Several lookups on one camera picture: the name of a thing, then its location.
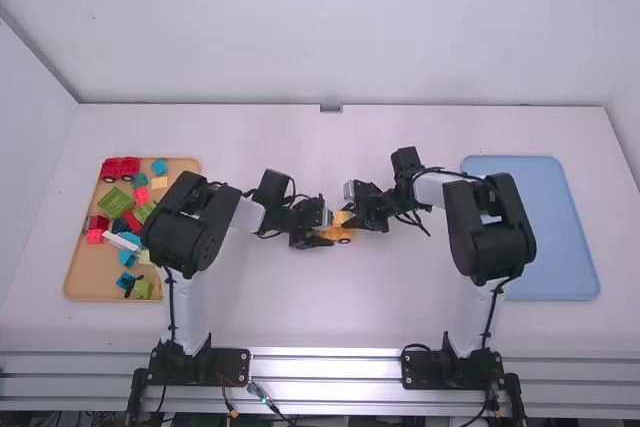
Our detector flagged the blue mat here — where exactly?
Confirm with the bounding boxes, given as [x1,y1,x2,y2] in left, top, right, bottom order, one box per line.
[459,154,602,302]

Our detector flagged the white long toy brick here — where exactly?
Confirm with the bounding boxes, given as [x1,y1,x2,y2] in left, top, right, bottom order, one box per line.
[102,230,143,255]

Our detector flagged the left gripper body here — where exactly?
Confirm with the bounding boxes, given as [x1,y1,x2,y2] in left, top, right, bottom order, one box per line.
[288,198,325,246]

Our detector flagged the red toy car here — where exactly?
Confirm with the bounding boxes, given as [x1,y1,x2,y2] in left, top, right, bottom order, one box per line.
[99,156,142,184]

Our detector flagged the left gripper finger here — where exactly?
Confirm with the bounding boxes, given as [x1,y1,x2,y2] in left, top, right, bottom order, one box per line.
[291,235,336,252]

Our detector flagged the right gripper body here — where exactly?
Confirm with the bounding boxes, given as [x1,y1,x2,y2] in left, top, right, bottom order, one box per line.
[352,179,394,235]

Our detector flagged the tan tray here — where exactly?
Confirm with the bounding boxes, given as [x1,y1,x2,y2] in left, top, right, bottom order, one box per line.
[62,155,203,303]

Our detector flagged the yellow toy car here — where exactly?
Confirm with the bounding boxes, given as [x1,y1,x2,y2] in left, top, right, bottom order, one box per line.
[312,225,357,246]

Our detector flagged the green flat toy brick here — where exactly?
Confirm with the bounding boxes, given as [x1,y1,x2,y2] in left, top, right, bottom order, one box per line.
[95,186,136,216]

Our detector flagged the silver rails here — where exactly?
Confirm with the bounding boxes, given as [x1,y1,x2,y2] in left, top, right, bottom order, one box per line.
[0,345,640,419]

